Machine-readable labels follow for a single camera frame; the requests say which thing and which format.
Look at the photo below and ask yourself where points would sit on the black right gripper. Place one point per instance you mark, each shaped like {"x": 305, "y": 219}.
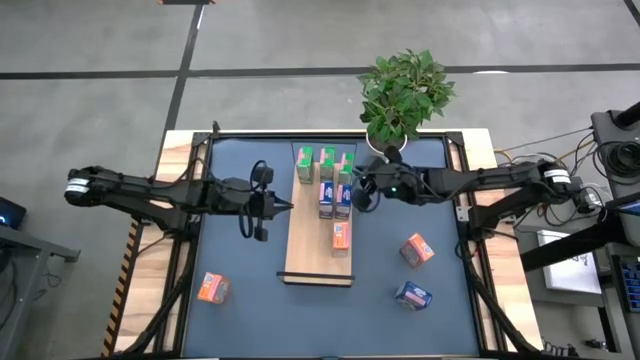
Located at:
{"x": 395, "y": 182}

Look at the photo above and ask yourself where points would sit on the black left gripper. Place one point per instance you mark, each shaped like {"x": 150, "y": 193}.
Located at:
{"x": 261, "y": 205}

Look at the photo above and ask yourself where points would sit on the green Apple Jacks cereal box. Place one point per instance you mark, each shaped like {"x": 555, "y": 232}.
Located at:
{"x": 346, "y": 170}
{"x": 305, "y": 165}
{"x": 327, "y": 162}

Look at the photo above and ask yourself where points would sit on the blue Frosted Flakes cereal box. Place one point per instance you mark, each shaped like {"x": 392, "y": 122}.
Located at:
{"x": 344, "y": 197}
{"x": 412, "y": 296}
{"x": 326, "y": 197}

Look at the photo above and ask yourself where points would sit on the orange Frosted Mini-Wheats cereal box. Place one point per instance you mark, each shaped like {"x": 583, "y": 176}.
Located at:
{"x": 416, "y": 249}
{"x": 341, "y": 236}
{"x": 212, "y": 289}

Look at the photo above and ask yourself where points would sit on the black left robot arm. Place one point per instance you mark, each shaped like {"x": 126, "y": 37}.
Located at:
{"x": 150, "y": 192}

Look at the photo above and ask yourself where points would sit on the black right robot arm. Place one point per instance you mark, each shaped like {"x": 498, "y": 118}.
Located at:
{"x": 475, "y": 180}

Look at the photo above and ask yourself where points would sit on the black metal wood-top shelf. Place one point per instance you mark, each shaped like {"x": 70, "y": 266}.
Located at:
{"x": 312, "y": 250}

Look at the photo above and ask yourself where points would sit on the white plant pot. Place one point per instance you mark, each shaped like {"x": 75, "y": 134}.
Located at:
{"x": 381, "y": 145}

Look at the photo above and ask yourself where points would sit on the green leafy potted tree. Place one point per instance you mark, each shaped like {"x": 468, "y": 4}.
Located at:
{"x": 405, "y": 95}

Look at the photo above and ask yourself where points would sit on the blue table mat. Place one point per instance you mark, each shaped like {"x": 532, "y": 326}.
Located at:
{"x": 250, "y": 320}

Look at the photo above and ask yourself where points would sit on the yellow black hazard tape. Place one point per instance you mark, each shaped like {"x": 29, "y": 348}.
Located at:
{"x": 122, "y": 285}

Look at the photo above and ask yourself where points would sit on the black diagonal beam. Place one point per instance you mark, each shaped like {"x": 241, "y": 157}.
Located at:
{"x": 575, "y": 242}

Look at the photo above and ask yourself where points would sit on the white paper sheet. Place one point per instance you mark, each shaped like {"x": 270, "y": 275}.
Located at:
{"x": 570, "y": 275}

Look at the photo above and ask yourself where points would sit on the gray equipment stand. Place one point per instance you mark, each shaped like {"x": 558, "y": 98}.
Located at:
{"x": 607, "y": 130}

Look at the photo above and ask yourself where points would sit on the gray metal stand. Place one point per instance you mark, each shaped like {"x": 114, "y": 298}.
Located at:
{"x": 30, "y": 245}

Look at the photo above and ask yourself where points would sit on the dark device blue light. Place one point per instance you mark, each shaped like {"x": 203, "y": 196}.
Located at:
{"x": 10, "y": 212}

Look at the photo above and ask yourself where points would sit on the small black floor object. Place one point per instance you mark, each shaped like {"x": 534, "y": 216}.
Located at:
{"x": 596, "y": 344}

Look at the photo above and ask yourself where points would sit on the dark keypad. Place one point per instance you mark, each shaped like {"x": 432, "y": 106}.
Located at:
{"x": 631, "y": 282}

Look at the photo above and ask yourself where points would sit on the black table frame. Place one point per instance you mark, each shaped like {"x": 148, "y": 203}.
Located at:
{"x": 260, "y": 135}

